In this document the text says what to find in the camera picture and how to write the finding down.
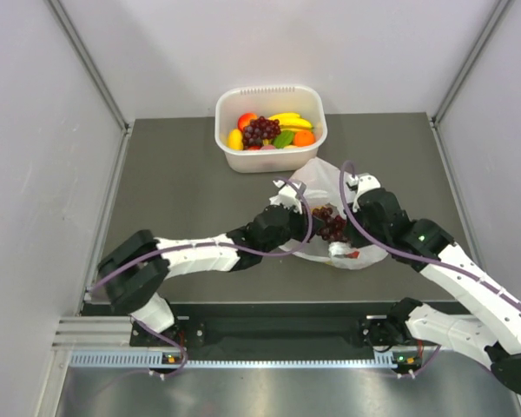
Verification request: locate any orange fruit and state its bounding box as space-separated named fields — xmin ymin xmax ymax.
xmin=293 ymin=130 xmax=316 ymax=147

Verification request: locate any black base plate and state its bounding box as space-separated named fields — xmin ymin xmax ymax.
xmin=129 ymin=302 xmax=417 ymax=361

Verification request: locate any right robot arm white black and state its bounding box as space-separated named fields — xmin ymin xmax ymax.
xmin=340 ymin=188 xmax=521 ymax=395

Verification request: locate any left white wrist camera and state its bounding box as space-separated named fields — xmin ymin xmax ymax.
xmin=269 ymin=179 xmax=307 ymax=215

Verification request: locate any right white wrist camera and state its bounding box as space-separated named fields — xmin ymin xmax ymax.
xmin=345 ymin=173 xmax=381 ymax=212

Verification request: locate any white plastic fruit bag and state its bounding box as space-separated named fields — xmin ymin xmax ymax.
xmin=291 ymin=157 xmax=387 ymax=270

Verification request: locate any red apple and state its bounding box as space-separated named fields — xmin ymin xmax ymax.
xmin=237 ymin=112 xmax=258 ymax=131

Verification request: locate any dark red grape bunch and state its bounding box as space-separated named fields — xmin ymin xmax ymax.
xmin=242 ymin=116 xmax=281 ymax=149

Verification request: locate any grey slotted cable duct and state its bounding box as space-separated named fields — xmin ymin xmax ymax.
xmin=69 ymin=349 xmax=422 ymax=370

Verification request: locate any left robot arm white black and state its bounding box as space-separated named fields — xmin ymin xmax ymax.
xmin=95 ymin=205 xmax=322 ymax=345

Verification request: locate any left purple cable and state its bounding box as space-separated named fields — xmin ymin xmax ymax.
xmin=89 ymin=176 xmax=314 ymax=301

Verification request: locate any yellow banana bunch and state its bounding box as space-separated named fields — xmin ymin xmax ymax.
xmin=268 ymin=112 xmax=313 ymax=132

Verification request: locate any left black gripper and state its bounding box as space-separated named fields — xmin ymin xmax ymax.
xmin=261 ymin=200 xmax=323 ymax=255

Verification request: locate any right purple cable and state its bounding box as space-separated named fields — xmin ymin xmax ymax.
xmin=338 ymin=160 xmax=521 ymax=374

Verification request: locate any white plastic tub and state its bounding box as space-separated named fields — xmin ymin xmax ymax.
xmin=214 ymin=85 xmax=327 ymax=173

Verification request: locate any yellow lemon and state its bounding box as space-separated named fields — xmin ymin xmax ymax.
xmin=227 ymin=129 xmax=244 ymax=151

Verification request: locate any green leaf fruit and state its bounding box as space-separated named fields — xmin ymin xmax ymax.
xmin=272 ymin=130 xmax=295 ymax=149

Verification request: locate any purple cable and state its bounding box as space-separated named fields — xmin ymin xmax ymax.
xmin=89 ymin=176 xmax=314 ymax=301
xmin=338 ymin=160 xmax=521 ymax=374

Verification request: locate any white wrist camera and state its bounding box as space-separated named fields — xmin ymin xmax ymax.
xmin=345 ymin=173 xmax=381 ymax=212
xmin=269 ymin=179 xmax=307 ymax=215

